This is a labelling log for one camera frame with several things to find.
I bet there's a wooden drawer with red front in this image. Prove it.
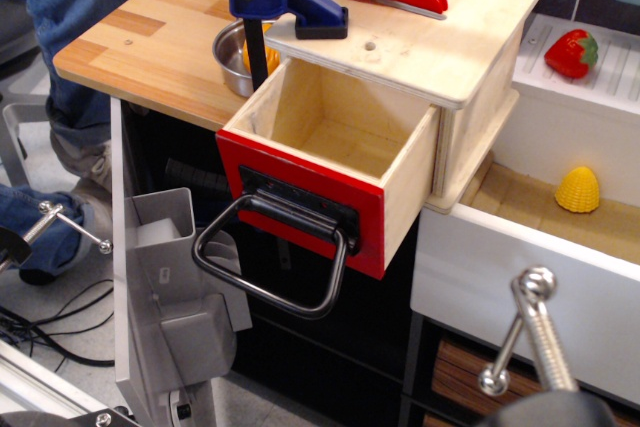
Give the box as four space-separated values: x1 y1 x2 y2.
216 58 439 279

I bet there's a wooden box housing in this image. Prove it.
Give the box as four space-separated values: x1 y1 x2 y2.
266 0 539 213

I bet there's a yellow toy in bowl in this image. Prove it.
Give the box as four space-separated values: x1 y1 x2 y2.
242 22 280 75

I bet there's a small steel bowl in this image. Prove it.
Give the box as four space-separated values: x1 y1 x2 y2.
212 20 254 98

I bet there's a blue bar clamp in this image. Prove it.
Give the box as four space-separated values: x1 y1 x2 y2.
229 0 348 89

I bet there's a silver clamp screw right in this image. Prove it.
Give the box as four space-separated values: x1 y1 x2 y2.
478 265 579 397

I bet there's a silver clamp screw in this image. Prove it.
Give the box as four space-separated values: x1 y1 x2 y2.
478 265 579 397
0 200 114 273

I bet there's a white toy sink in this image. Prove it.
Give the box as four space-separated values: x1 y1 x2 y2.
410 15 639 405

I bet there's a yellow toy corn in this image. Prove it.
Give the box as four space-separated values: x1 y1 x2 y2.
554 166 600 214

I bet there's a silver clamp screw left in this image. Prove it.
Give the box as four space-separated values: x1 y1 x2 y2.
0 200 114 273

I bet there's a person's leg in jeans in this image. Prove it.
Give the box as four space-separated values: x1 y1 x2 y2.
1 0 127 284

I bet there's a red toy strawberry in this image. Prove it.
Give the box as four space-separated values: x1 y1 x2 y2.
544 29 599 79

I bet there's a black metal drawer handle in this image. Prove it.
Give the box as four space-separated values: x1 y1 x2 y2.
191 165 361 321

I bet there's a grey metal bracket stand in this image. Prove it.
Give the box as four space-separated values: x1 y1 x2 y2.
111 98 252 426

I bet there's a black floor cable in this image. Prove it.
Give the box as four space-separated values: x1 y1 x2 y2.
0 278 116 373

